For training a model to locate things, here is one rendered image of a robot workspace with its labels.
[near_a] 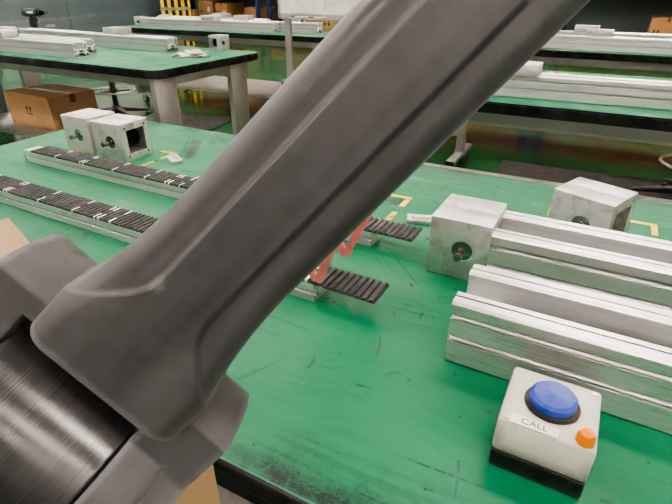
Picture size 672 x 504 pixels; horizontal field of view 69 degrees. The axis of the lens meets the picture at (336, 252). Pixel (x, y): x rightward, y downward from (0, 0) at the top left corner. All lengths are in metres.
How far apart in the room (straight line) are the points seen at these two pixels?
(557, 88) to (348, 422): 1.78
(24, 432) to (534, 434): 0.39
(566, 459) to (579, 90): 1.77
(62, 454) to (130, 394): 0.03
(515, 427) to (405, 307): 0.27
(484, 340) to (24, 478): 0.47
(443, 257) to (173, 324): 0.63
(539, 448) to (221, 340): 0.37
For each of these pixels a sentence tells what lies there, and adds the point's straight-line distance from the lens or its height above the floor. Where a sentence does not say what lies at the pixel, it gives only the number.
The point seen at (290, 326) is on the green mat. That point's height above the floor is 0.78.
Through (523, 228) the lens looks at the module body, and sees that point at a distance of 0.79.
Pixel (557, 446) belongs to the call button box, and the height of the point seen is 0.83.
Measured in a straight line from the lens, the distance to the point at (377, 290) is 0.66.
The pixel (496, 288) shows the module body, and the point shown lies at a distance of 0.63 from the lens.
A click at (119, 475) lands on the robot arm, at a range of 0.20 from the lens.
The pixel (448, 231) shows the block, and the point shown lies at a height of 0.85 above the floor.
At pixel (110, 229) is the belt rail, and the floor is 0.79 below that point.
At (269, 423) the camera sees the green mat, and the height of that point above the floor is 0.78.
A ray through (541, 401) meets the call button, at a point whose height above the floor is 0.85.
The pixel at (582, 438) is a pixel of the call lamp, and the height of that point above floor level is 0.85.
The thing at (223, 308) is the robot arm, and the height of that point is 1.09.
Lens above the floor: 1.18
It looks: 29 degrees down
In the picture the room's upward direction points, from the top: straight up
